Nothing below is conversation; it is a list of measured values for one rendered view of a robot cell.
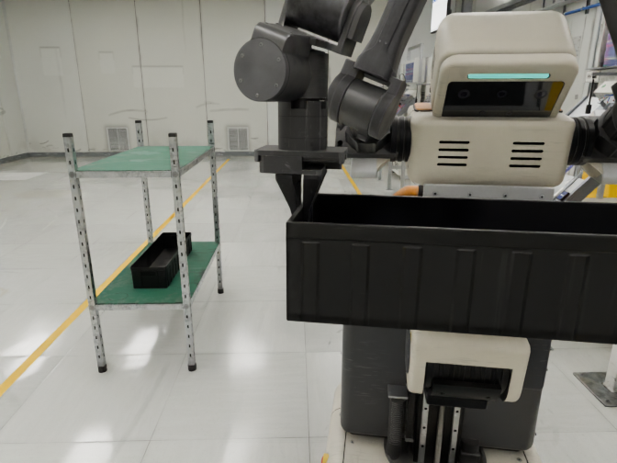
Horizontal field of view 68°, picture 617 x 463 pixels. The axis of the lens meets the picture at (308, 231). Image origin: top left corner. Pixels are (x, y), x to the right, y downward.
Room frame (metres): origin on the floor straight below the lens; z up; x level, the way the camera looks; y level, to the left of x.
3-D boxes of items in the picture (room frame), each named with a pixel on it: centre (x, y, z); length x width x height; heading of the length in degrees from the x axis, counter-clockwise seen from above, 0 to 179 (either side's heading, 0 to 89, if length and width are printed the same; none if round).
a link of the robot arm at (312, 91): (0.54, 0.01, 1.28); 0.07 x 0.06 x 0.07; 156
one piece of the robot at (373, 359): (1.17, -0.37, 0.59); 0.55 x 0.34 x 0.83; 82
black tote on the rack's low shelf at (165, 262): (2.33, 0.77, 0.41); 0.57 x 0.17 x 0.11; 2
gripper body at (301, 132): (0.55, 0.01, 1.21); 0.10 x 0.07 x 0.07; 82
